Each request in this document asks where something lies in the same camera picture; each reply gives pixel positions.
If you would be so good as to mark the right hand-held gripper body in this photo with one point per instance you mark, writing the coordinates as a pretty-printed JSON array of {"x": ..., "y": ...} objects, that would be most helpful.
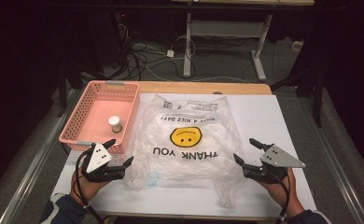
[{"x": 272, "y": 165}]

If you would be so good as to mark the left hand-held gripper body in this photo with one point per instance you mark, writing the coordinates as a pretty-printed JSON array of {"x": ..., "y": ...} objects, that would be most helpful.
[{"x": 100, "y": 161}]

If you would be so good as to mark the small jar white lid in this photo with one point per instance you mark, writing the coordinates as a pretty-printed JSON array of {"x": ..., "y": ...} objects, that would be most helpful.
[{"x": 115, "y": 123}]

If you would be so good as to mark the pink plastic basket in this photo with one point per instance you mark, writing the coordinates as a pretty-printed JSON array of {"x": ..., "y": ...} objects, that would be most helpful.
[{"x": 100, "y": 116}]

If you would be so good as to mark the clear plastic bag yellow smiley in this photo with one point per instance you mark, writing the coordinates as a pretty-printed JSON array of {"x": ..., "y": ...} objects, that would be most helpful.
[{"x": 186, "y": 146}]

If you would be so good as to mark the person's left hand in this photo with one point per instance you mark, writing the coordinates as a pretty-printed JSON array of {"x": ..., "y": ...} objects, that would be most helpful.
[{"x": 88, "y": 187}]

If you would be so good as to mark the person's right hand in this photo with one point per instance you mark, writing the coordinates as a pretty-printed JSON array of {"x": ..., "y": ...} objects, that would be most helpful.
[{"x": 281, "y": 193}]

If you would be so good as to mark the white board mat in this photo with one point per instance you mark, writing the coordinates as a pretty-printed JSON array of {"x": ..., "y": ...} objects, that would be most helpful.
[{"x": 264, "y": 124}]

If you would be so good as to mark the white power adapter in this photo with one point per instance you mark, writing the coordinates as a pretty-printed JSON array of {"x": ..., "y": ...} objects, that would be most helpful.
[{"x": 170, "y": 53}]

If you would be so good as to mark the white metal desk frame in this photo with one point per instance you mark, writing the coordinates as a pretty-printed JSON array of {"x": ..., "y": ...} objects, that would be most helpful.
[{"x": 225, "y": 31}]

